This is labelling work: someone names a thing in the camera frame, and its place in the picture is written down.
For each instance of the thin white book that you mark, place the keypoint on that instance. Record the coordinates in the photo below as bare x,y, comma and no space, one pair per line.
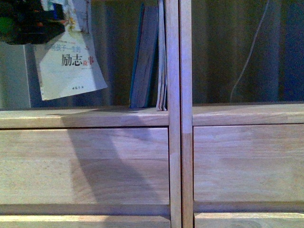
162,69

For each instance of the right cabinet lower drawer front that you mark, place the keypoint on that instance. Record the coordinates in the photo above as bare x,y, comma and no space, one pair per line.
249,220

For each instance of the white book with Chinese title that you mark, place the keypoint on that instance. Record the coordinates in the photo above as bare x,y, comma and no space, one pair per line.
67,65

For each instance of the blue hardcover book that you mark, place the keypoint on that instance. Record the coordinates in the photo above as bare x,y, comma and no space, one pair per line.
144,57

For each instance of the left cabinet upper drawer front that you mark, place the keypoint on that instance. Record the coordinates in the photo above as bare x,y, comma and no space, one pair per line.
107,166

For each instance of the wooden shelf cabinet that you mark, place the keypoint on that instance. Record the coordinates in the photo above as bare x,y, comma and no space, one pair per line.
242,113
114,26

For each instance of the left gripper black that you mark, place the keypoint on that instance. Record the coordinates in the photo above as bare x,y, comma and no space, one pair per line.
30,21

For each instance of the cabinet drawer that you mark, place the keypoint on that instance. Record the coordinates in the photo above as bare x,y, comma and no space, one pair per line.
107,166
249,220
254,163
73,221

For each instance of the right wooden shelf cabinet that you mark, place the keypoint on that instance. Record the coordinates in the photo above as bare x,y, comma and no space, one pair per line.
242,113

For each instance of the left wooden shelf cabinet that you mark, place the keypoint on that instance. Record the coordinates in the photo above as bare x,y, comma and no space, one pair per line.
114,26

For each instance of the left cabinet lower drawer front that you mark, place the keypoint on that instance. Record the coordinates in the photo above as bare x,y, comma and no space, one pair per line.
73,221

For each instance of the right cabinet upper drawer front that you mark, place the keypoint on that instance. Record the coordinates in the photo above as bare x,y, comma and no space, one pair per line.
254,163

